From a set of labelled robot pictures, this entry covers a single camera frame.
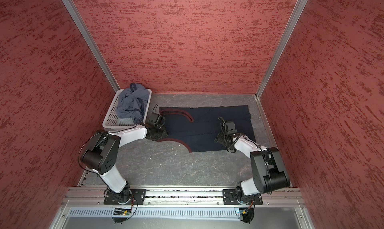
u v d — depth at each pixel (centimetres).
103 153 48
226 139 68
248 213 72
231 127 74
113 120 99
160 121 81
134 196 73
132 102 104
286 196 76
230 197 74
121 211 72
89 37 87
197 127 106
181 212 71
